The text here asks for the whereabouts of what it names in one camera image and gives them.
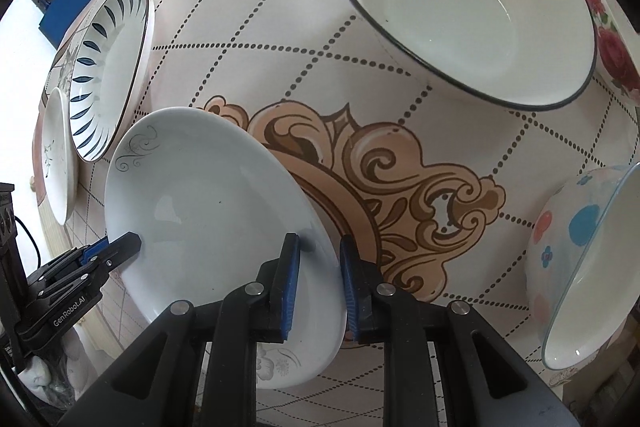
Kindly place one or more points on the white plate floral sprig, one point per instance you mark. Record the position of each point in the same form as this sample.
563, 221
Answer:
58, 157

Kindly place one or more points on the white bowl red roses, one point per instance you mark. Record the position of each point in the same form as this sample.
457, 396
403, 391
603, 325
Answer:
618, 49

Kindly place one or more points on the white plate grey scroll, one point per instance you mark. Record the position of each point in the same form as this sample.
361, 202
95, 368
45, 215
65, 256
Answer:
211, 205

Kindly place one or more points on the blue box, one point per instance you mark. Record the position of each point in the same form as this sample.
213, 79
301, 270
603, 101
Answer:
58, 17

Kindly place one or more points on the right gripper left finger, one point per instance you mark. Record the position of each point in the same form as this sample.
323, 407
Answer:
261, 311

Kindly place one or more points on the polka dot bowl blue rim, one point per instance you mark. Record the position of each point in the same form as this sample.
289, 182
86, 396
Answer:
582, 263

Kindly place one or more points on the patterned tablecloth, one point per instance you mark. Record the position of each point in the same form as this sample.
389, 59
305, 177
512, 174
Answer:
440, 189

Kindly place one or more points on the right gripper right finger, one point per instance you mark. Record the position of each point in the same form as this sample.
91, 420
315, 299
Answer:
379, 312

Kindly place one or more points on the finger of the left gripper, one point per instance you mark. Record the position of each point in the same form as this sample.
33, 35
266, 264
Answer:
112, 254

